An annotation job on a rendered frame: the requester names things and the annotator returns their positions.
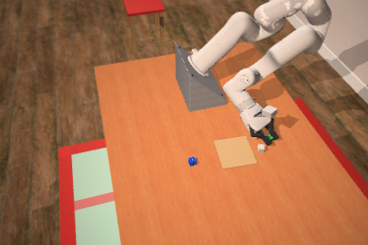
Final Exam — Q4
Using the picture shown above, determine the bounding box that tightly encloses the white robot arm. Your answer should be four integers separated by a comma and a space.
188, 0, 332, 112

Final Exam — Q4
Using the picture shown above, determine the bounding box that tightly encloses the blue die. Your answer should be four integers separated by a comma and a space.
189, 157, 197, 167

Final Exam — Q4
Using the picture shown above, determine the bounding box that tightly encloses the white die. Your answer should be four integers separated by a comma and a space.
257, 144, 265, 153

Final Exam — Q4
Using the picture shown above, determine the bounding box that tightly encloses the green die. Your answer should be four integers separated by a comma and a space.
267, 134, 273, 142

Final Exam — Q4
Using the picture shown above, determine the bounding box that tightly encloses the tan mat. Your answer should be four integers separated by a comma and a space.
214, 136, 258, 169

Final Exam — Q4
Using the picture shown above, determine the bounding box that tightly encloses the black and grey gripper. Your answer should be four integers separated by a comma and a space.
240, 102, 279, 146

